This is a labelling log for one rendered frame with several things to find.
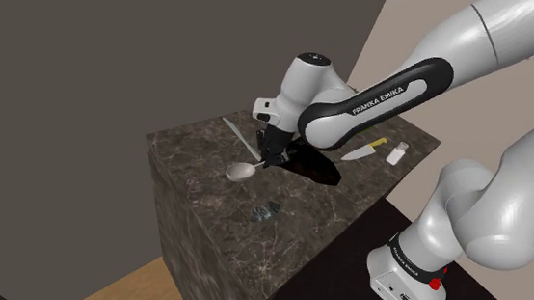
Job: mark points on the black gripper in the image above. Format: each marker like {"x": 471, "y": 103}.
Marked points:
{"x": 274, "y": 143}

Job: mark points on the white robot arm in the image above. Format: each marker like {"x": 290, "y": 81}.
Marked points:
{"x": 501, "y": 38}

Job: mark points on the silver table knife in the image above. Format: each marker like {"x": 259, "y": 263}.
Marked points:
{"x": 238, "y": 135}

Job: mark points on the silver spoon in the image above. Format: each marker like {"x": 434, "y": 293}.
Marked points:
{"x": 241, "y": 171}

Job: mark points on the small grey-green patterned object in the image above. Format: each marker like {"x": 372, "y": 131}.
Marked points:
{"x": 265, "y": 211}

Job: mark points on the dark marble counter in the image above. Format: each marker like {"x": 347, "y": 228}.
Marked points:
{"x": 223, "y": 240}

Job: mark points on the white salt shaker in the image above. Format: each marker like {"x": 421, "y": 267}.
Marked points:
{"x": 395, "y": 154}

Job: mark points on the dark robot stand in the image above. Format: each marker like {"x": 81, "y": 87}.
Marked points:
{"x": 334, "y": 272}

